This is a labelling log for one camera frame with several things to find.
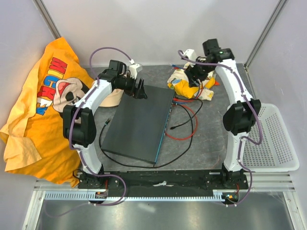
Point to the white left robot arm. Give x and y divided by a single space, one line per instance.
78 119

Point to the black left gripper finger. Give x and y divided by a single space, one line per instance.
139 92
140 85

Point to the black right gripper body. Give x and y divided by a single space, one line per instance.
194 69

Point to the slotted grey cable duct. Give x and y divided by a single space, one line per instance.
160 194

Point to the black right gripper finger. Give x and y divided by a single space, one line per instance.
205 77
193 82

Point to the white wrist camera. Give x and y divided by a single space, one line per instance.
134 69
190 55

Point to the white perforated plastic basket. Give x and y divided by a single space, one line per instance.
276 153

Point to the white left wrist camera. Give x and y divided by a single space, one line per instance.
134 69

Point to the beige bucket hat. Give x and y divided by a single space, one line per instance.
113 99

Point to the dark grey network switch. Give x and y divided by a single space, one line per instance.
137 128

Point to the orange Mickey t-shirt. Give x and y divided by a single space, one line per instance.
33 133

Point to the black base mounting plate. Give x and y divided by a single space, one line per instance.
201 179

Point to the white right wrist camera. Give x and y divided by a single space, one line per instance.
190 55

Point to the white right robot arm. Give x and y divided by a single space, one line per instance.
242 113

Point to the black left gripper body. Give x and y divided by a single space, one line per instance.
129 86

